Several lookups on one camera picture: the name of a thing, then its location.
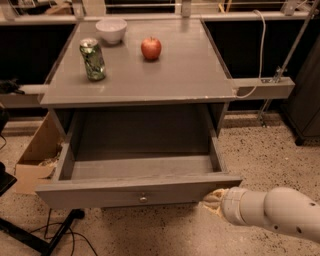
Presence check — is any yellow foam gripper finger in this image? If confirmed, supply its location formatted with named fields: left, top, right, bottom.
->
left=203, top=189, right=228, bottom=204
left=204, top=205, right=223, bottom=218

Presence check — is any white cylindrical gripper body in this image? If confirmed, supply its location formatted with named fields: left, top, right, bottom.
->
left=221, top=187, right=269, bottom=227

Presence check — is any grey top drawer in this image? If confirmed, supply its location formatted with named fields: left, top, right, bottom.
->
left=36, top=105, right=241, bottom=209

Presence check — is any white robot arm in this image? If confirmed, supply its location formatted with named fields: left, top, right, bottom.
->
left=202, top=187, right=320, bottom=243

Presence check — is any grey drawer cabinet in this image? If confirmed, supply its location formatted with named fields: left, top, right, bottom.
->
left=47, top=19, right=229, bottom=131

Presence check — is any dark cabinet at right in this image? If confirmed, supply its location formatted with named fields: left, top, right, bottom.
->
left=283, top=36, right=320, bottom=146

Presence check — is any metal diagonal rod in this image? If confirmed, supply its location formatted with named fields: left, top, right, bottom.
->
left=254, top=0, right=320, bottom=127

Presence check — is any red apple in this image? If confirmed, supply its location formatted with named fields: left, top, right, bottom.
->
left=140, top=37, right=162, bottom=61

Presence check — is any black stand base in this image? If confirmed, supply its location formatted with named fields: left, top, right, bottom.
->
left=0, top=209, right=85, bottom=256

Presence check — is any cardboard box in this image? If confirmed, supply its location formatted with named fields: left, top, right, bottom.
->
left=15, top=114, right=62, bottom=194

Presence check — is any green soda can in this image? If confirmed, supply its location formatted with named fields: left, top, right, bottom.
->
left=79, top=38, right=106, bottom=81

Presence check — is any white ceramic bowl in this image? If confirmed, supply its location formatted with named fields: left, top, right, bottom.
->
left=96, top=18, right=127, bottom=45

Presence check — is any black object at left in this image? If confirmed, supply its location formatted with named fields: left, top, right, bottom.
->
left=0, top=80, right=25, bottom=95

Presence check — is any white cable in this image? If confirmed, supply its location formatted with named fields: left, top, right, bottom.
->
left=234, top=9, right=267, bottom=100

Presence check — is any grey horizontal rail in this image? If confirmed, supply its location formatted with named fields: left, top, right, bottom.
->
left=0, top=77, right=295, bottom=109

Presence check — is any black floor cable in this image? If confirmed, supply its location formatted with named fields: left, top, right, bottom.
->
left=28, top=208, right=100, bottom=256

